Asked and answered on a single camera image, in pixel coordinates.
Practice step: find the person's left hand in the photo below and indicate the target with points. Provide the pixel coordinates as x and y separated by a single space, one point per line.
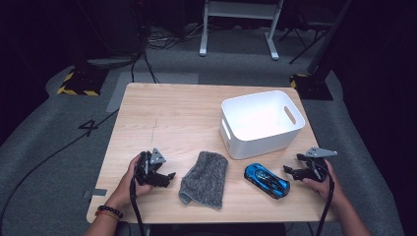
126 188

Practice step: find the white plastic bin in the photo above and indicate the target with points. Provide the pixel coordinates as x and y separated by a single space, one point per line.
259 121

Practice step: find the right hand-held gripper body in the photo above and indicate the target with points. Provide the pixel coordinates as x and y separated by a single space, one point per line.
316 164

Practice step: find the white metal desk frame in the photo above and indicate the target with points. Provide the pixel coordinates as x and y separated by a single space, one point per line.
241 10

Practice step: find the black yellow striped stand base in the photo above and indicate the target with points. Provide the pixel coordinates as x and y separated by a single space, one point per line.
83 83
313 88

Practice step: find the blue toy car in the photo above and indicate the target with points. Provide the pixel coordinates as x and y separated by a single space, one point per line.
267 180

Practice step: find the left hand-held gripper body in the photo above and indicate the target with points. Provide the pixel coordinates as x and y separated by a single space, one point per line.
146 170

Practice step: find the grey fuzzy cloth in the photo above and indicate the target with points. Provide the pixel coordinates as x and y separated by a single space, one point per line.
205 180

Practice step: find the grey metal stand pole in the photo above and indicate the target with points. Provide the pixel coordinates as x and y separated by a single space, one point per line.
327 39

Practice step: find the grey tape piece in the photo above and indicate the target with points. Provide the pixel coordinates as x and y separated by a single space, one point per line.
97 192

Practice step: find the black tripod stand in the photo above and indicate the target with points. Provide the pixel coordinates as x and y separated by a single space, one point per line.
305 39

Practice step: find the person's right hand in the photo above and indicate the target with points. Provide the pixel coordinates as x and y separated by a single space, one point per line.
329 190

